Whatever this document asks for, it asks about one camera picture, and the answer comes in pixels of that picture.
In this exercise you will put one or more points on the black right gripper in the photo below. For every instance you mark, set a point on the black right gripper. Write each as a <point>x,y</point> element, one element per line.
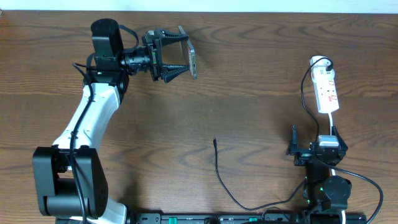
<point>303,155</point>

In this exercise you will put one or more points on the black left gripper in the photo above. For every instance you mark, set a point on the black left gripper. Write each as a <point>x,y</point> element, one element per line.
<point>155,56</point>

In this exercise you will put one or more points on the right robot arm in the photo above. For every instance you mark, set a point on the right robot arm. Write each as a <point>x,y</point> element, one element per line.
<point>327,194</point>

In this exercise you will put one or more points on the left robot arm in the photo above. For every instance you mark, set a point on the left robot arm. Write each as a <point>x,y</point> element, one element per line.
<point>69,179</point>

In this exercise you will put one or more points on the white power strip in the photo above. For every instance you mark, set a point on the white power strip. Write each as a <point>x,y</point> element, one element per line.
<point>325,90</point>

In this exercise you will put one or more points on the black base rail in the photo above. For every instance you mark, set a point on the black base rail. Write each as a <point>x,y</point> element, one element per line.
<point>272,217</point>

